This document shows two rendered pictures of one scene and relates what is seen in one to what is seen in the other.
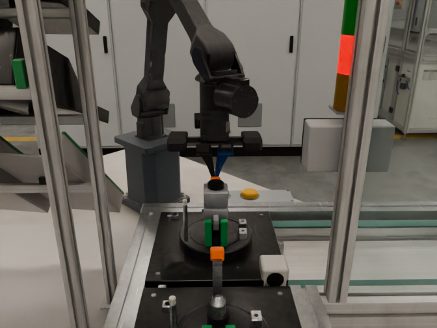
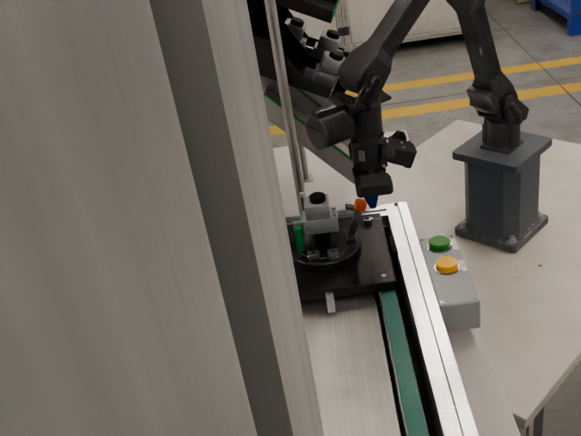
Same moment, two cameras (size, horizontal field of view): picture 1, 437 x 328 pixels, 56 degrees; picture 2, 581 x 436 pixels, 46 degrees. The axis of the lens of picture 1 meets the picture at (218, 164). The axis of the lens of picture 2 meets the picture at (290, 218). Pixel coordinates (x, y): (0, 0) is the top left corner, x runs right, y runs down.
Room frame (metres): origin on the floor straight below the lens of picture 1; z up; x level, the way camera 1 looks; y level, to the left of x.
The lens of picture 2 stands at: (0.73, -1.10, 1.70)
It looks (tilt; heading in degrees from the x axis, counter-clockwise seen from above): 30 degrees down; 96
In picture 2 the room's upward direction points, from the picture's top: 10 degrees counter-clockwise
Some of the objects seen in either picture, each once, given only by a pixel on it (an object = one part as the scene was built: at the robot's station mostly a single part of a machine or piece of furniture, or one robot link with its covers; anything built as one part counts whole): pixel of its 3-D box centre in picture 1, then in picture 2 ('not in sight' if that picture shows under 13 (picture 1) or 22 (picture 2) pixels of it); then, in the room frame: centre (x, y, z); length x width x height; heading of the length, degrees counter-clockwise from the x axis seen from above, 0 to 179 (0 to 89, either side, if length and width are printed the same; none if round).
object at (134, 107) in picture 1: (151, 104); (501, 105); (1.05, 0.18, 1.15); 0.09 x 0.07 x 0.06; 122
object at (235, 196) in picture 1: (249, 206); (447, 280); (0.89, -0.08, 0.93); 0.21 x 0.07 x 0.06; 91
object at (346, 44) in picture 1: (357, 54); not in sight; (0.56, -0.19, 1.33); 0.05 x 0.05 x 0.05
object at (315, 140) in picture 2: (227, 80); (344, 106); (0.74, -0.02, 1.27); 0.12 x 0.08 x 0.11; 32
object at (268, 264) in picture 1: (273, 271); not in sight; (0.58, -0.09, 0.97); 0.05 x 0.05 x 0.04; 1
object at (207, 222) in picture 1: (208, 233); not in sight; (0.63, 0.02, 1.01); 0.01 x 0.01 x 0.05; 1
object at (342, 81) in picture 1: (353, 91); not in sight; (0.56, -0.19, 1.28); 0.05 x 0.05 x 0.05
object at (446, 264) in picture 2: (249, 194); (447, 266); (0.89, -0.08, 0.96); 0.04 x 0.04 x 0.02
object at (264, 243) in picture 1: (215, 245); (325, 255); (0.68, 0.01, 0.96); 0.24 x 0.24 x 0.02; 1
